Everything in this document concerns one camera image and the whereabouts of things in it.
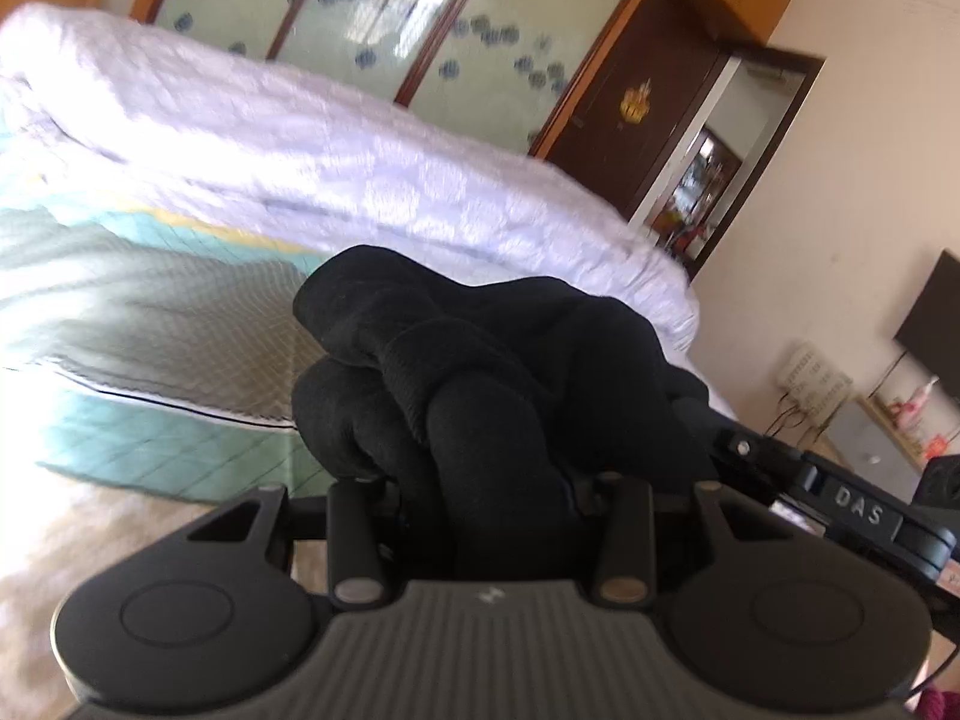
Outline gold door ornament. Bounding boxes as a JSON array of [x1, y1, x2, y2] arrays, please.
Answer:
[[619, 79, 652, 125]]

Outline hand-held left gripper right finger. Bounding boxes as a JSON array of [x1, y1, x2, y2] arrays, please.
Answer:
[[591, 472, 760, 606]]

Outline wooden wardrobe with glass doors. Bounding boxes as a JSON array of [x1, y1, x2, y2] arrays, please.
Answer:
[[129, 0, 809, 158]]

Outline patterned teal and white bedspread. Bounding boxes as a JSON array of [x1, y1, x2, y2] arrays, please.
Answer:
[[0, 127, 353, 616]]

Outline grey low cabinet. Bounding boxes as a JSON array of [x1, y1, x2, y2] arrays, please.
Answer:
[[823, 394, 935, 500]]

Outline pink bottle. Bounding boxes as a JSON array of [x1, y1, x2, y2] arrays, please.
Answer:
[[904, 376, 940, 428]]

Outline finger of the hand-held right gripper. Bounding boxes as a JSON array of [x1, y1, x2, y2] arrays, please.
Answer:
[[709, 426, 809, 500]]

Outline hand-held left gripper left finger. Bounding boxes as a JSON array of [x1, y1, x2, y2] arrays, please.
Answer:
[[186, 480, 400, 610]]

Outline white perforated basket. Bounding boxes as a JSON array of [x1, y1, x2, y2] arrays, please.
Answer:
[[778, 340, 854, 425]]

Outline lilac quilted duvet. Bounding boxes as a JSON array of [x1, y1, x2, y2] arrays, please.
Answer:
[[0, 1, 702, 350]]

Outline dark wooden door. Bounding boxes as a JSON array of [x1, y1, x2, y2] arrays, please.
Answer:
[[534, 0, 732, 224]]

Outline black pants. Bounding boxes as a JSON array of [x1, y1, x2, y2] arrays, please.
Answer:
[[289, 244, 725, 586]]

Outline black flat television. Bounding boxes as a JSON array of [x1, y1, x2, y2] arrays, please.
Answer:
[[891, 250, 960, 400]]

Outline cluttered shelf beyond doorway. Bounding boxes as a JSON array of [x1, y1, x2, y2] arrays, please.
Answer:
[[649, 126, 745, 260]]

